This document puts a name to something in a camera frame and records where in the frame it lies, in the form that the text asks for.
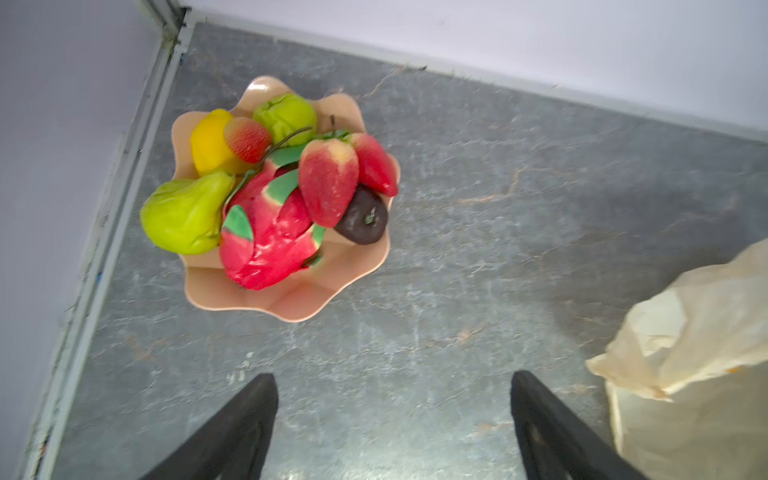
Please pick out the yellow lemon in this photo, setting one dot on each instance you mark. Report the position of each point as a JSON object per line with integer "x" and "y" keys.
{"x": 209, "y": 149}

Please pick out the small red lychee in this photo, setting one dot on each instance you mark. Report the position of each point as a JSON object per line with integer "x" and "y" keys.
{"x": 247, "y": 139}

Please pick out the green pear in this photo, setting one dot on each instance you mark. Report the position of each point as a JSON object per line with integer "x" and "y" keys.
{"x": 184, "y": 216}

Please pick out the banana print plastic bag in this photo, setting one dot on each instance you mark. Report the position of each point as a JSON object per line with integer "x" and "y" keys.
{"x": 686, "y": 375}

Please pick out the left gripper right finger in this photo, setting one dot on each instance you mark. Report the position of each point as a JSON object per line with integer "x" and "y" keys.
{"x": 554, "y": 443}

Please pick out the pink dragon fruit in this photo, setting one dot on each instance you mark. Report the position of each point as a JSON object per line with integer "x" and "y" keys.
{"x": 267, "y": 233}

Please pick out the red strawberry large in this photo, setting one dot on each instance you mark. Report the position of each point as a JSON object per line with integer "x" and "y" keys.
{"x": 328, "y": 177}

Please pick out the pink wavy fruit plate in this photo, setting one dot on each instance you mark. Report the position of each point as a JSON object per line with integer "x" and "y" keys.
{"x": 303, "y": 294}

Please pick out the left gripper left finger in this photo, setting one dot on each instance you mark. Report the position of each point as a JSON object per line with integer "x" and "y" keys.
{"x": 233, "y": 443}

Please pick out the dark purple mangosteen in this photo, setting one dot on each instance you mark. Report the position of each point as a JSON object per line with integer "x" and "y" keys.
{"x": 365, "y": 219}

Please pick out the green apple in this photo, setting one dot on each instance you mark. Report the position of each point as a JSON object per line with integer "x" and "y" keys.
{"x": 286, "y": 114}

